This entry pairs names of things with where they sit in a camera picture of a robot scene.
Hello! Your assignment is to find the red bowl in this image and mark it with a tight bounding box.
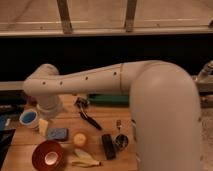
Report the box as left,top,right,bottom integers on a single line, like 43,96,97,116
32,140,63,171

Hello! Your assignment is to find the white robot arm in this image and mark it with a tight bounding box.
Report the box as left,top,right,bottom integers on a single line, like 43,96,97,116
23,60,203,171

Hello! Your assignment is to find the green plastic tray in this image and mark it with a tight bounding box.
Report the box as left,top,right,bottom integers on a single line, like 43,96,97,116
87,94,129,105

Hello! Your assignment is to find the blue and white cup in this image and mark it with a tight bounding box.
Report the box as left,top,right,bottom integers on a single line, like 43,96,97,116
19,109,39,130

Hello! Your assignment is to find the blue sponge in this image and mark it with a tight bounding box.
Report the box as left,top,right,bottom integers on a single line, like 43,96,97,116
46,128,68,141

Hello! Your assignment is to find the orange round fruit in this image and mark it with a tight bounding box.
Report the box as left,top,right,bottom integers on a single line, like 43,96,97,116
73,133,88,148

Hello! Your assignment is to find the black remote control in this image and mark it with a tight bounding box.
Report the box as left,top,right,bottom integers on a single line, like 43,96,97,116
101,134,116,160

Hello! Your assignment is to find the metal spoon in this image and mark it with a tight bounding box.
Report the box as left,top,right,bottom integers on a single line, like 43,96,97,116
115,134,129,151

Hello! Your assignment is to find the black handled brush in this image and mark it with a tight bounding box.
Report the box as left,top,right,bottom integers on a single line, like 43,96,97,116
75,97,102,130

